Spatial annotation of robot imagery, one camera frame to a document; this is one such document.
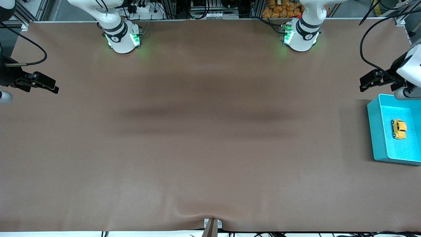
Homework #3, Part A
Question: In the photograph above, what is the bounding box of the yellow toy beetle car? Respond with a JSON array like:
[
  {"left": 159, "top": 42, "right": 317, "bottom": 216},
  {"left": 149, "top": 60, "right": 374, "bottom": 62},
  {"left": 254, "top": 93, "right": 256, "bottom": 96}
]
[{"left": 390, "top": 119, "right": 408, "bottom": 140}]

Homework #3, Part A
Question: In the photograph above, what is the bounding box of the teal plastic storage bin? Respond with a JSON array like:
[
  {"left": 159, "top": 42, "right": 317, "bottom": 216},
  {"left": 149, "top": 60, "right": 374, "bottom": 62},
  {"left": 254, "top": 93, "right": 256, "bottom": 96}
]
[{"left": 367, "top": 94, "right": 421, "bottom": 166}]

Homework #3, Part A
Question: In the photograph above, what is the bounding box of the bag of orange items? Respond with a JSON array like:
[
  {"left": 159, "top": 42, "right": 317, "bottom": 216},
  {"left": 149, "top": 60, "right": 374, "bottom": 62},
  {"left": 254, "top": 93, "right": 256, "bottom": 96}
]
[{"left": 262, "top": 0, "right": 305, "bottom": 18}]

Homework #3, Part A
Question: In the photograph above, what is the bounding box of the white power strip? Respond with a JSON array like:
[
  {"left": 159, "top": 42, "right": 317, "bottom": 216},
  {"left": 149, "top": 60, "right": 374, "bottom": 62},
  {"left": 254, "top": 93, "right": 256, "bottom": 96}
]
[{"left": 127, "top": 3, "right": 165, "bottom": 19}]

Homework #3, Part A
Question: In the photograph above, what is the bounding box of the white terminal block row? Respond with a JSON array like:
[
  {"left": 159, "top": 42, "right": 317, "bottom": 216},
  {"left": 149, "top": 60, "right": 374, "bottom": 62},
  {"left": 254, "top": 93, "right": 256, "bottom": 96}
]
[{"left": 190, "top": 10, "right": 239, "bottom": 19}]

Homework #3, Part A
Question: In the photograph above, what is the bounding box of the brown table mat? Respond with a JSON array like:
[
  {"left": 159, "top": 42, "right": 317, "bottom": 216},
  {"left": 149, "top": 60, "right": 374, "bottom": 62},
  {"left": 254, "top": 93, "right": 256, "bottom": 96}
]
[{"left": 0, "top": 19, "right": 421, "bottom": 232}]

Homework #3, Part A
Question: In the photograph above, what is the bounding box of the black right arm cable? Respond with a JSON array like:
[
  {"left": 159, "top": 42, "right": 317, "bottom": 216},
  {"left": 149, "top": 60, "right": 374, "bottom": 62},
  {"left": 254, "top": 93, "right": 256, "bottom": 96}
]
[{"left": 0, "top": 21, "right": 48, "bottom": 67}]

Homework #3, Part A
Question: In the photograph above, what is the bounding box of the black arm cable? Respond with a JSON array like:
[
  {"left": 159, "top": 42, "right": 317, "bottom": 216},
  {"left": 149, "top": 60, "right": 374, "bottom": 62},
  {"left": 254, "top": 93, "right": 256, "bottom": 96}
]
[
  {"left": 0, "top": 21, "right": 48, "bottom": 67},
  {"left": 359, "top": 13, "right": 421, "bottom": 81}
]

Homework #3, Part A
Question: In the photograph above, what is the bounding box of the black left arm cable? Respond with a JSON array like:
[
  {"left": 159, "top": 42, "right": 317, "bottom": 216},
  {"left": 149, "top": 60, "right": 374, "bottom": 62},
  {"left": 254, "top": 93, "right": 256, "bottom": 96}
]
[{"left": 359, "top": 13, "right": 421, "bottom": 81}]

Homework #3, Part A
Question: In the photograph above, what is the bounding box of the aluminium frame post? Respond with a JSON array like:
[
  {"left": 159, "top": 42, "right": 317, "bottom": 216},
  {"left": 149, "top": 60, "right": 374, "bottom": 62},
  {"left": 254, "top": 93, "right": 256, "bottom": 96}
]
[
  {"left": 13, "top": 0, "right": 50, "bottom": 32},
  {"left": 393, "top": 0, "right": 421, "bottom": 45}
]

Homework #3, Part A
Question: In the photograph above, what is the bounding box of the grey metal table edge rail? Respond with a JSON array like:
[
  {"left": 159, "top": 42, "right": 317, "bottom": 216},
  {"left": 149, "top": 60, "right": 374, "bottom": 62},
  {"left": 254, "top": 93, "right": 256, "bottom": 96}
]
[{"left": 21, "top": 18, "right": 400, "bottom": 22}]

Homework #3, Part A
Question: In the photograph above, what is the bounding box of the metal table clamp bracket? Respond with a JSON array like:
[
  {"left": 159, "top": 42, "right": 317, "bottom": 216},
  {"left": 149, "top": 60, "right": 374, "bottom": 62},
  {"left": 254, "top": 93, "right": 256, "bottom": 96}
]
[{"left": 201, "top": 218, "right": 223, "bottom": 237}]

